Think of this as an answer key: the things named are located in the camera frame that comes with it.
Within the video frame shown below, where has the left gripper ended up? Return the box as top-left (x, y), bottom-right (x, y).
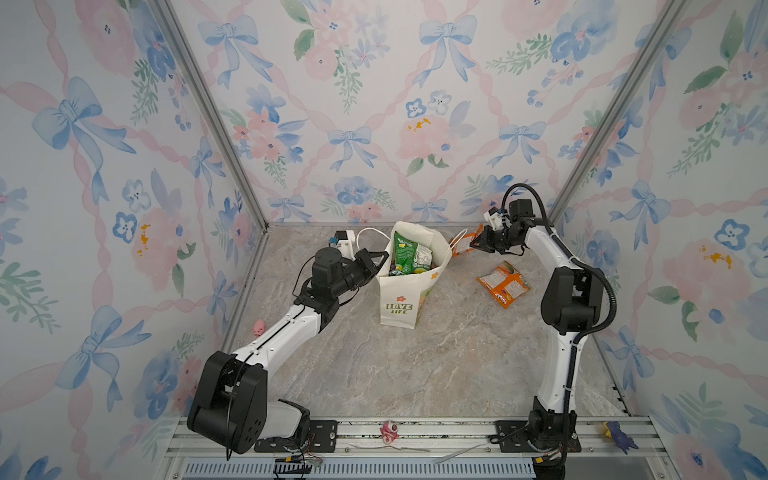
top-left (331, 251), bottom-right (388, 302)

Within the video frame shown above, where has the green snack pack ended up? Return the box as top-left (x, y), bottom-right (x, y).
top-left (389, 232), bottom-right (433, 276)

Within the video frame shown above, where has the white paper bag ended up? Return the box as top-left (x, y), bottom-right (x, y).
top-left (376, 221), bottom-right (467, 329)

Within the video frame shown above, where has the orange snack pack back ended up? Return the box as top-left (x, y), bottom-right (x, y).
top-left (451, 225), bottom-right (484, 257)

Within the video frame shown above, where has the orange snack pack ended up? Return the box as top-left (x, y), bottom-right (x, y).
top-left (477, 261), bottom-right (530, 309)
top-left (451, 225), bottom-right (484, 257)

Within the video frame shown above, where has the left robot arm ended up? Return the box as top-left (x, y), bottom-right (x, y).
top-left (187, 247), bottom-right (389, 456)

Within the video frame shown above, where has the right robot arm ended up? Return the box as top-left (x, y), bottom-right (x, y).
top-left (471, 199), bottom-right (604, 453)

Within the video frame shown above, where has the orange snack pack right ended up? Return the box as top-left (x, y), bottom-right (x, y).
top-left (477, 261), bottom-right (530, 309)

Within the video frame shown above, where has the small pink toy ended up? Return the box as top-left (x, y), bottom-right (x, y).
top-left (252, 319), bottom-right (266, 338)

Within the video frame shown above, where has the pink toy figure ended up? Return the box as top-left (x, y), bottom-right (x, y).
top-left (380, 421), bottom-right (400, 445)

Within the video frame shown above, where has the purple toy figure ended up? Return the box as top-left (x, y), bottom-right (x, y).
top-left (604, 421), bottom-right (639, 455)

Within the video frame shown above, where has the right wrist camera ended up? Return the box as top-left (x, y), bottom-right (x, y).
top-left (484, 207), bottom-right (508, 231)

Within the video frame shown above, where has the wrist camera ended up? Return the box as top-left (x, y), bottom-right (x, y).
top-left (484, 207), bottom-right (508, 231)
top-left (329, 230), bottom-right (356, 260)

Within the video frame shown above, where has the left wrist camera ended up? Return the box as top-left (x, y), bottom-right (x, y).
top-left (329, 230), bottom-right (356, 260)

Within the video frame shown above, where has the black corrugated cable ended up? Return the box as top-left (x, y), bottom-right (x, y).
top-left (501, 182), bottom-right (619, 346)

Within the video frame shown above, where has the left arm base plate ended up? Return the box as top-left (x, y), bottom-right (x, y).
top-left (254, 420), bottom-right (339, 453)

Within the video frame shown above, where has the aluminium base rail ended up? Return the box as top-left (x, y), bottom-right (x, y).
top-left (155, 417), bottom-right (681, 479)

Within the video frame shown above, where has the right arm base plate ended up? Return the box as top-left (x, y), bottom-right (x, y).
top-left (489, 420), bottom-right (563, 454)

